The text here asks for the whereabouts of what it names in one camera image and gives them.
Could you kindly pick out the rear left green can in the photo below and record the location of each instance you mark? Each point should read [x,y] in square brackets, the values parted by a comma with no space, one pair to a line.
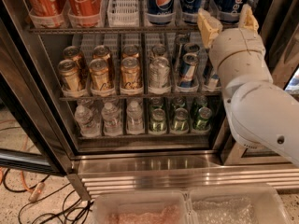
[156,103]

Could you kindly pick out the silver can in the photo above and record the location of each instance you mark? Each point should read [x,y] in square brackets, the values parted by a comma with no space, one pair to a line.
[159,50]
[159,73]

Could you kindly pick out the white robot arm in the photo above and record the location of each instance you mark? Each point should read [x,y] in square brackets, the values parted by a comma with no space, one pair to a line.
[258,111]

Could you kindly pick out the front right red bull can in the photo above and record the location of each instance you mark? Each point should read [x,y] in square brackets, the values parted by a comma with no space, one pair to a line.
[211,79]

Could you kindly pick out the red bull can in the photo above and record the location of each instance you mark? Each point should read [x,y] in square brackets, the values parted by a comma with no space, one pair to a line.
[188,69]
[191,48]
[211,79]

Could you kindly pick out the left clear plastic bin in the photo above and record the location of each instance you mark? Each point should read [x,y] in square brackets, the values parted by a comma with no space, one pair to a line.
[141,207]

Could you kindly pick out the red coca-cola can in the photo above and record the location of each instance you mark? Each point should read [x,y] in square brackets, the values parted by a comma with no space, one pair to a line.
[48,8]
[85,12]

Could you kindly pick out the empty white plastic can tray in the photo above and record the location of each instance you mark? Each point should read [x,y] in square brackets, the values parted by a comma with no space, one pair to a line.
[123,13]

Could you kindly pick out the rear silver can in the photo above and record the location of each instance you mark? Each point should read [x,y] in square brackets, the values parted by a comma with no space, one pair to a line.
[159,50]

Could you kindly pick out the stainless steel display fridge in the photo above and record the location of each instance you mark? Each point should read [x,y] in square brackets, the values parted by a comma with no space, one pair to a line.
[150,161]

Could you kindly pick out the front left green can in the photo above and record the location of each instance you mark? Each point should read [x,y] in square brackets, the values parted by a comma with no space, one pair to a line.
[157,123]

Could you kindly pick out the front middle green can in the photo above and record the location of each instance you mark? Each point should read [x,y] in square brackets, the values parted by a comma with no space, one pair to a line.
[180,122]

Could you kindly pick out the rear middle green can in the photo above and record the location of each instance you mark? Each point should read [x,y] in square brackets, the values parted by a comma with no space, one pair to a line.
[178,102]

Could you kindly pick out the middle water bottle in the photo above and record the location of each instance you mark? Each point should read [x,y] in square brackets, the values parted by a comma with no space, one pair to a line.
[112,119]

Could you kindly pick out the rear left gold can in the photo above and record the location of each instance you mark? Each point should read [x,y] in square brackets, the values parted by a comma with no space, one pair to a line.
[75,54]

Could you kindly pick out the right clear plastic bin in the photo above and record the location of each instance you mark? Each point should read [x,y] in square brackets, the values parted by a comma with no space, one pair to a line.
[236,204]

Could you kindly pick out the rear right green can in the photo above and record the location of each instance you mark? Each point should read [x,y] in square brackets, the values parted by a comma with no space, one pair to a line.
[197,103]

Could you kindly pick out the open fridge glass door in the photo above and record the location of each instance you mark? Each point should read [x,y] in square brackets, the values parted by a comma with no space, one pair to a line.
[22,91]

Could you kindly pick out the gold can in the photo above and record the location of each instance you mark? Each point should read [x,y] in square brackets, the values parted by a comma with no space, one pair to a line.
[131,73]
[103,51]
[75,54]
[99,69]
[130,51]
[70,75]

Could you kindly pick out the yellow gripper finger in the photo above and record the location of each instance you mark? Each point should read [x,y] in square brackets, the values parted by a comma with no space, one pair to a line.
[209,27]
[247,19]

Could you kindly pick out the green can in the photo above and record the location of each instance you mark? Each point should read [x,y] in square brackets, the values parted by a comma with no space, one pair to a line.
[156,103]
[178,102]
[202,119]
[157,123]
[180,122]
[197,103]

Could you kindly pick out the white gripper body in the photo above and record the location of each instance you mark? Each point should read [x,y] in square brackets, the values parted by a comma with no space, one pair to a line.
[235,45]

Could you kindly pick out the front silver can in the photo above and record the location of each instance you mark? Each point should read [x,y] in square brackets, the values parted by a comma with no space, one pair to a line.
[159,73]

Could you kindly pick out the front left gold can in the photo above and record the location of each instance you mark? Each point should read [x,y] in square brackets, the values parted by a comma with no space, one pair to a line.
[70,75]

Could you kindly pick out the right water bottle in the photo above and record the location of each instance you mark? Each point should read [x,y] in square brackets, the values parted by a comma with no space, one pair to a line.
[135,121]

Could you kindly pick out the front right green can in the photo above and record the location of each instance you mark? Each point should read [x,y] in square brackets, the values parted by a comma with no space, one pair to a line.
[202,119]

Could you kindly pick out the right red coca-cola can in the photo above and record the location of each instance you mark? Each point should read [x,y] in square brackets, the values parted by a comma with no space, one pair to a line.
[85,12]

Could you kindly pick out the water bottle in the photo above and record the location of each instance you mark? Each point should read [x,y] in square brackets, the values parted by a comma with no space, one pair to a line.
[112,119]
[135,121]
[88,125]

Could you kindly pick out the left red coca-cola can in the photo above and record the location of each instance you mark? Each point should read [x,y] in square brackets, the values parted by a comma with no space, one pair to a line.
[48,8]

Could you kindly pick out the clear plastic bin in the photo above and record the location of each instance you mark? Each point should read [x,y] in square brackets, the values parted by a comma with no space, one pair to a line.
[236,204]
[141,207]

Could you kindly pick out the left water bottle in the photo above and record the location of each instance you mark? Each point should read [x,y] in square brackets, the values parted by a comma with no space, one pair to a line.
[88,125]

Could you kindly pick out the front left red bull can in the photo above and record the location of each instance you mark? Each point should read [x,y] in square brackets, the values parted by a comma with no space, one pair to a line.
[188,69]

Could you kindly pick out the rear left red bull can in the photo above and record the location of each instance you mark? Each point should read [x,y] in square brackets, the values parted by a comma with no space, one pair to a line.
[191,48]

